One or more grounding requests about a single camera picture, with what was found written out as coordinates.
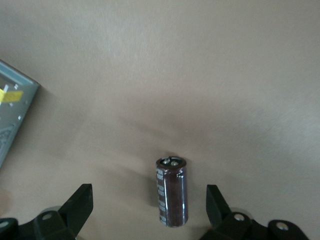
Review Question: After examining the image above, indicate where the dark brown rectangular block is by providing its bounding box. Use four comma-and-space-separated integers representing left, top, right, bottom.
155, 154, 189, 229

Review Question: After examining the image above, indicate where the metal mesh power supply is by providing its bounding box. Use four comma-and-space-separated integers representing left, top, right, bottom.
0, 59, 41, 169

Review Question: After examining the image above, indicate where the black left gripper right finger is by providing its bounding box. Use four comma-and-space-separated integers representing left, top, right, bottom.
199, 184, 253, 240

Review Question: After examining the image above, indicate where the brown table mat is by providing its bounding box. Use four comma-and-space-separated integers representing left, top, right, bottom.
0, 0, 320, 240

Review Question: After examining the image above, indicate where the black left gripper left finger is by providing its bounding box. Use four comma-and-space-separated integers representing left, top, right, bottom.
33, 183, 94, 240

